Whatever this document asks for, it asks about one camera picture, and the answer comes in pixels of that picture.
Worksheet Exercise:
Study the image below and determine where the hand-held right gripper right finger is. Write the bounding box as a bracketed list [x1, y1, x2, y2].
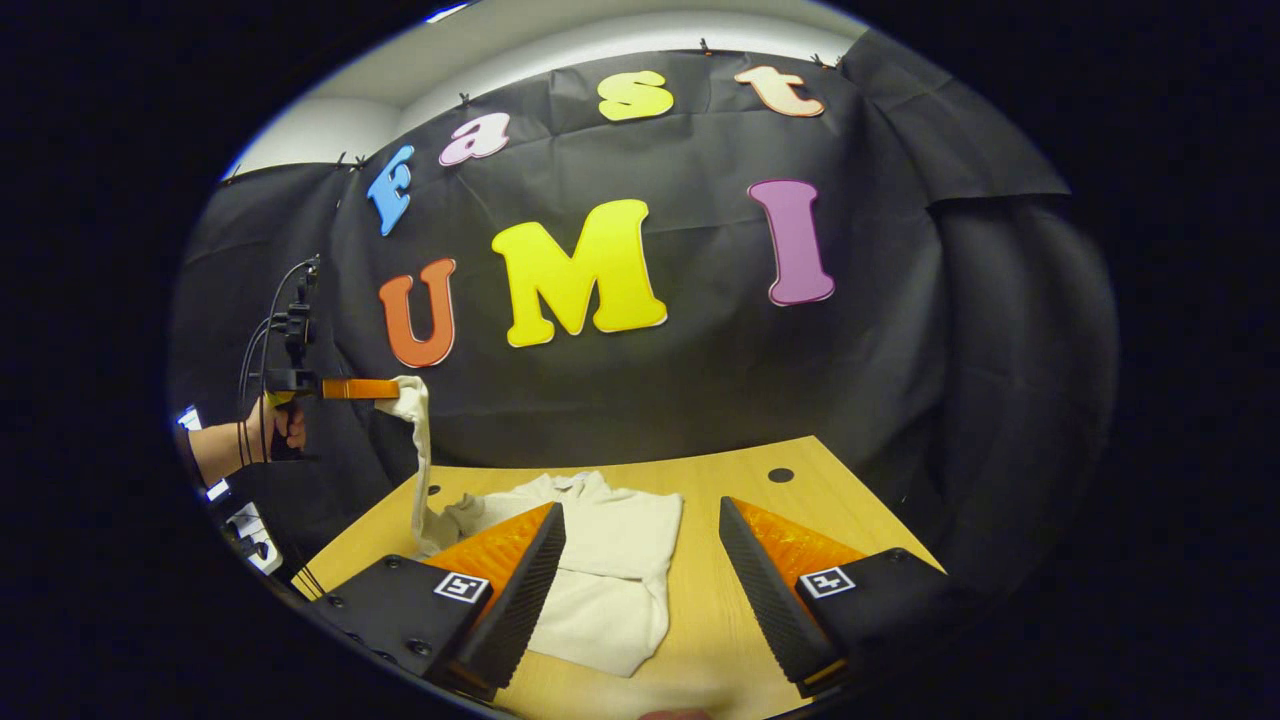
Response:
[718, 495, 986, 699]

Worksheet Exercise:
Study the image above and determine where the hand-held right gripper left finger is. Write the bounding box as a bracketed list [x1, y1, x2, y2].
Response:
[312, 500, 568, 703]

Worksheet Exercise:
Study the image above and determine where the white sweatshirt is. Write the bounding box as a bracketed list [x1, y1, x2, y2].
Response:
[375, 375, 686, 679]

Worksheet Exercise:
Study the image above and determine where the white side desk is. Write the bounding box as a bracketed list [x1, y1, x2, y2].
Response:
[222, 500, 284, 576]

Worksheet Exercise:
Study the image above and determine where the black backdrop cloth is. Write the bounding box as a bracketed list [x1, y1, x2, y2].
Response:
[168, 30, 1119, 601]

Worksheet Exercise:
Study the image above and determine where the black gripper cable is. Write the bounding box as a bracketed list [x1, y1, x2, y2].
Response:
[237, 257, 319, 471]

